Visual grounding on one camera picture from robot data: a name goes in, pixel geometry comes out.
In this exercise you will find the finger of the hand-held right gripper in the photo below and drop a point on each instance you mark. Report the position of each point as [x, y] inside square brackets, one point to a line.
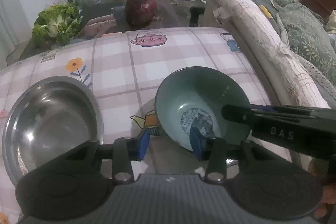
[236, 113]
[265, 108]

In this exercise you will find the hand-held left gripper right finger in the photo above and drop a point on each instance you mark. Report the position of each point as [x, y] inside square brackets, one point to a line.
[197, 145]

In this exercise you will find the checked printed tablecloth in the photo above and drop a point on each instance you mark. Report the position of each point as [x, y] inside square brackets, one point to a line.
[183, 56]

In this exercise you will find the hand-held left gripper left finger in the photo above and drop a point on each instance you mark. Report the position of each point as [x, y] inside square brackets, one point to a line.
[143, 145]

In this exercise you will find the person's right hand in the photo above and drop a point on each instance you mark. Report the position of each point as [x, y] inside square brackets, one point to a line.
[325, 200]

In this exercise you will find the white stitched blanket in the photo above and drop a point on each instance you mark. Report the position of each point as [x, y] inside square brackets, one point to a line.
[252, 27]

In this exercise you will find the green ceramic bowl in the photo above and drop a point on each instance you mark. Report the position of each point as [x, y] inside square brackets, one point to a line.
[189, 92]

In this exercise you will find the steel bowl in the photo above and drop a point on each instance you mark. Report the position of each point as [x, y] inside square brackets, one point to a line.
[52, 121]

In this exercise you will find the yellow clip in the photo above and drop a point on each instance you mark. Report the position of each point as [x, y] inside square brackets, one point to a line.
[265, 11]

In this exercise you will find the green leafy lettuce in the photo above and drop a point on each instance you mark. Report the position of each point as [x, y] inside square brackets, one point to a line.
[56, 22]

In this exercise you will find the white paper tag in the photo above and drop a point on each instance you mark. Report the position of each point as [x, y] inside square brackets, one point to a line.
[221, 14]

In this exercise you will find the dark low table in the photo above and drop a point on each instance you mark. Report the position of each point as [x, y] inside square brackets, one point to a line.
[170, 14]

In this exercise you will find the red cabbage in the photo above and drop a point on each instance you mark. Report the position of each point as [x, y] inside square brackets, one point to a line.
[141, 10]

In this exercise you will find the green leaf print pillow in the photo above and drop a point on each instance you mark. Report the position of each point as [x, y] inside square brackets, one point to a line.
[307, 35]

